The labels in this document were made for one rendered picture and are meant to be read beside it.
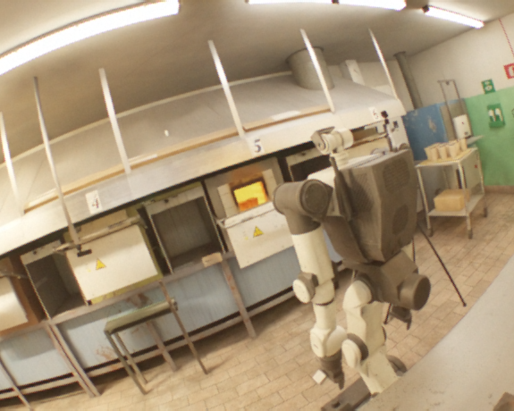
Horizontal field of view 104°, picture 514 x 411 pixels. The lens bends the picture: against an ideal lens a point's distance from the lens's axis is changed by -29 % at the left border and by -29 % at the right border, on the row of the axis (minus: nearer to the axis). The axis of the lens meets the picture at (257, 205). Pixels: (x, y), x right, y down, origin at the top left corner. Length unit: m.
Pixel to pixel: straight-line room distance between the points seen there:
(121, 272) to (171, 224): 0.89
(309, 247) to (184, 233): 2.17
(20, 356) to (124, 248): 1.64
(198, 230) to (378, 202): 2.31
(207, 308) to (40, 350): 1.65
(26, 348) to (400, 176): 3.00
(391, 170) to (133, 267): 1.84
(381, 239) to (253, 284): 1.85
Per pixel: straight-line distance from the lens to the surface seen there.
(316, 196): 0.72
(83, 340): 2.70
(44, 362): 2.99
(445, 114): 4.15
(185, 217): 2.84
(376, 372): 1.36
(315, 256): 0.79
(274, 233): 2.28
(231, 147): 2.01
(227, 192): 2.26
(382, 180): 0.75
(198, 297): 2.45
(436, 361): 0.83
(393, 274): 0.91
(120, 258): 2.16
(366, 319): 1.12
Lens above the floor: 1.45
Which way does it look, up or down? 8 degrees down
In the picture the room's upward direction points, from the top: 18 degrees counter-clockwise
